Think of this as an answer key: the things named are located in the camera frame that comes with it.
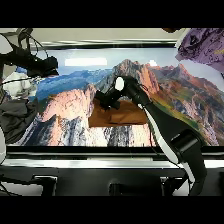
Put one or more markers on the brown garment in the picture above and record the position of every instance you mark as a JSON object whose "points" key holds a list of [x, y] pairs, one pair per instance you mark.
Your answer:
{"points": [[128, 116]]}

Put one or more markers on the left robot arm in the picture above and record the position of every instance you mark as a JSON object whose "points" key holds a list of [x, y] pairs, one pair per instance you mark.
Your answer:
{"points": [[31, 63]]}

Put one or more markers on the white garment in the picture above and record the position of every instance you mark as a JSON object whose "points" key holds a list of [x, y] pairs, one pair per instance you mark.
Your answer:
{"points": [[18, 86]]}

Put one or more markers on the purple garment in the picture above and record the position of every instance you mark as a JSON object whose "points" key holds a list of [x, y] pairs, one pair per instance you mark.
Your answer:
{"points": [[203, 46]]}

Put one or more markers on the silver frame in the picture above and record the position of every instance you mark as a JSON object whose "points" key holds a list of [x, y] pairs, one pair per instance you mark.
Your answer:
{"points": [[100, 163]]}

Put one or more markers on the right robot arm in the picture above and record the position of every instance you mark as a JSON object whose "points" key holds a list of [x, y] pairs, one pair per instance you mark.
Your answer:
{"points": [[173, 136]]}

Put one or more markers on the dark grey garment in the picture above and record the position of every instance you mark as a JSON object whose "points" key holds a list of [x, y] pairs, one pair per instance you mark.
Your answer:
{"points": [[16, 120]]}

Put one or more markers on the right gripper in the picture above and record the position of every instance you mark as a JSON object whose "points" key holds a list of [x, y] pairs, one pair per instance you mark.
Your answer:
{"points": [[108, 99]]}

